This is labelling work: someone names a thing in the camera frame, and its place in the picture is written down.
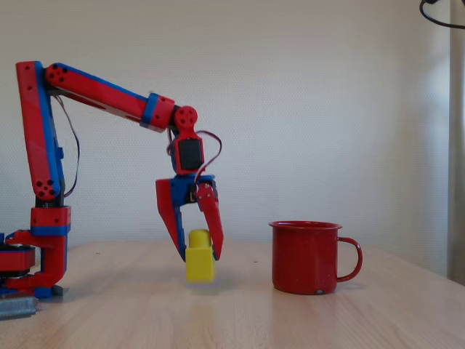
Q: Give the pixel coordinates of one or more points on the red blue gripper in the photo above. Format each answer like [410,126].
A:
[180,187]

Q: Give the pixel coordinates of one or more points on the yellow toy building block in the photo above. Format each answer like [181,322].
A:
[200,267]

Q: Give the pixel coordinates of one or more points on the red enamel mug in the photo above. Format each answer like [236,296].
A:
[303,258]

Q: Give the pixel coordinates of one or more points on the red blue robot arm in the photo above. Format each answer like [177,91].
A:
[36,138]

